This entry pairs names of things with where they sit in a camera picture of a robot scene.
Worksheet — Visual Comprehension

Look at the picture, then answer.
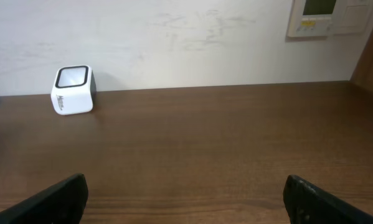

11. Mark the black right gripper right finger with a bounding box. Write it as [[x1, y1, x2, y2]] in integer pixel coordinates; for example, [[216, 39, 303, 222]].
[[283, 175, 373, 224]]

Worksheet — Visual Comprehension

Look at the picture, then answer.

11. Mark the white barcode scanner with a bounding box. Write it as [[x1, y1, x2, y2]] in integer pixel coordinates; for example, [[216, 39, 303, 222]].
[[50, 65, 97, 115]]

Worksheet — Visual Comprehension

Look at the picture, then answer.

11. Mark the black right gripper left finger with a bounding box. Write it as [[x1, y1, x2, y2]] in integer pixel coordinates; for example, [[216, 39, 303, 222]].
[[0, 174, 88, 224]]

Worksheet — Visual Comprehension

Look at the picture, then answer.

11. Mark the white wall control panel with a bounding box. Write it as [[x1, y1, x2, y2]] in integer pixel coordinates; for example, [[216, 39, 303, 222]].
[[286, 0, 373, 38]]

